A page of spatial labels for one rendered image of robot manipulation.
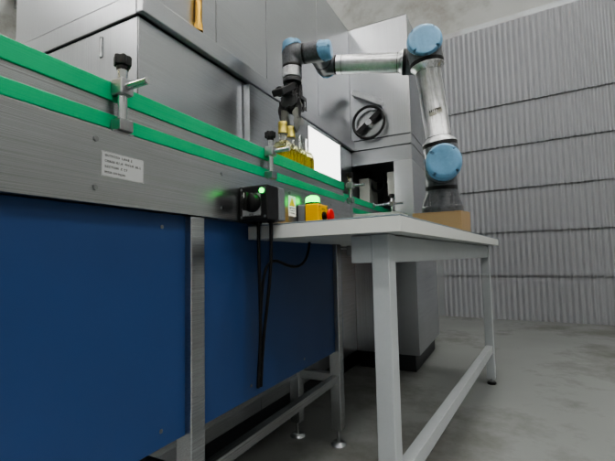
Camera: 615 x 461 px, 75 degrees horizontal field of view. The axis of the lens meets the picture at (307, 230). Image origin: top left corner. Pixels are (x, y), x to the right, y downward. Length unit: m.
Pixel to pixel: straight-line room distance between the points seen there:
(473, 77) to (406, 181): 2.77
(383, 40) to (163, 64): 1.73
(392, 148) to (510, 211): 2.37
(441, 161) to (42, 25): 1.37
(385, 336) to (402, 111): 1.86
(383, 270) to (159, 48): 0.89
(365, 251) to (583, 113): 4.07
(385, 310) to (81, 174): 0.61
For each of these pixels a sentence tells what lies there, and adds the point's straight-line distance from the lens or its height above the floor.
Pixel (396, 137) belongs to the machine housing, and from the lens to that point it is 2.51.
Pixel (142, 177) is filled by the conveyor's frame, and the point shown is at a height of 0.81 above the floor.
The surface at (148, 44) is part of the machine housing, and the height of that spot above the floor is 1.27.
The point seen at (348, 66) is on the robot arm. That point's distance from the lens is 1.71.
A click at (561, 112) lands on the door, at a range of 4.81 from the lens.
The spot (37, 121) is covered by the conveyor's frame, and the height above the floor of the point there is 0.86.
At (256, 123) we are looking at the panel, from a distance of 1.58.
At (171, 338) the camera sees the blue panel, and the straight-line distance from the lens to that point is 0.82.
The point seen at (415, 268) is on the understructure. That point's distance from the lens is 2.39.
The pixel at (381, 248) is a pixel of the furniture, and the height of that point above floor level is 0.68.
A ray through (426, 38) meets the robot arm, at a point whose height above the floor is 1.39.
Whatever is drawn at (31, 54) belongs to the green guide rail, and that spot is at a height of 0.95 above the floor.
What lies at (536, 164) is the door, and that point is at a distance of 4.69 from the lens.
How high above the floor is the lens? 0.66
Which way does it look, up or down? 4 degrees up
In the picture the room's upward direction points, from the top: 1 degrees counter-clockwise
